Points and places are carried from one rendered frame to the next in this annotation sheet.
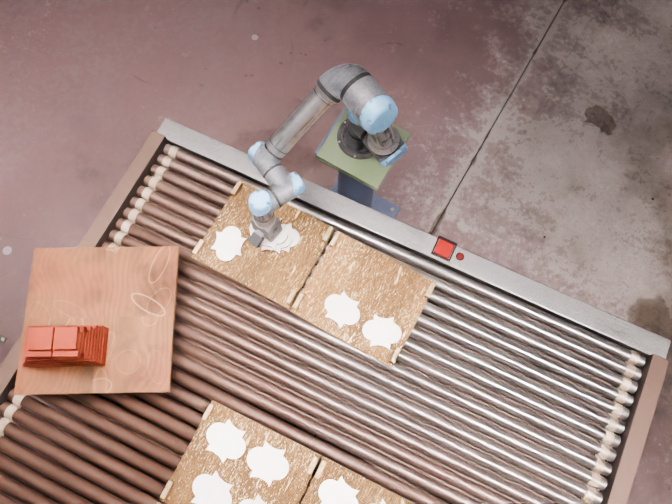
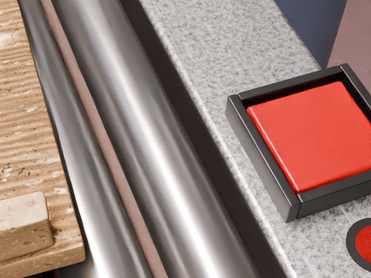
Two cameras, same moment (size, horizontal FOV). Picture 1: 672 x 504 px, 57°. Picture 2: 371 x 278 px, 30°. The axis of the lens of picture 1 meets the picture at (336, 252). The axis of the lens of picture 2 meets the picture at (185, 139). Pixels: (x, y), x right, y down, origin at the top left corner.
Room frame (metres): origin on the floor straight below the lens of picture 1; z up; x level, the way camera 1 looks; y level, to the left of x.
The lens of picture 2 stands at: (0.52, -0.50, 1.21)
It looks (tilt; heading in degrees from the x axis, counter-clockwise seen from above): 52 degrees down; 40
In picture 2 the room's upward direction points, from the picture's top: 5 degrees clockwise
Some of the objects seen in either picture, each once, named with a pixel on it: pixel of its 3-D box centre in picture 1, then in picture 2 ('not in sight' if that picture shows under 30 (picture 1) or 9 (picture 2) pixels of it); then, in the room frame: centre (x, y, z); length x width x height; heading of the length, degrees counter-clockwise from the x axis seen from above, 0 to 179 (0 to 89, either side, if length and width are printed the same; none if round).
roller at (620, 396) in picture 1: (375, 284); not in sight; (0.60, -0.15, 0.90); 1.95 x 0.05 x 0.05; 66
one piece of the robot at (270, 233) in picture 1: (261, 227); not in sight; (0.74, 0.26, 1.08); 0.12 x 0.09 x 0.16; 143
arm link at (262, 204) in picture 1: (262, 205); not in sight; (0.76, 0.24, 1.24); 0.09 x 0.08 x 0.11; 128
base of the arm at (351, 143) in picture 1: (361, 131); not in sight; (1.20, -0.09, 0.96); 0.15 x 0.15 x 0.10
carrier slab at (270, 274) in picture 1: (264, 243); not in sight; (0.74, 0.27, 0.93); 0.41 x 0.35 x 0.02; 63
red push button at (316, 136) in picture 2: (444, 248); (317, 139); (0.74, -0.40, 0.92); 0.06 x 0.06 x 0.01; 66
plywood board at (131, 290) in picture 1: (100, 317); not in sight; (0.42, 0.79, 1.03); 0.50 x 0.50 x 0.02; 3
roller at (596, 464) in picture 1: (346, 345); not in sight; (0.37, -0.05, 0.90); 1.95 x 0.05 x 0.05; 66
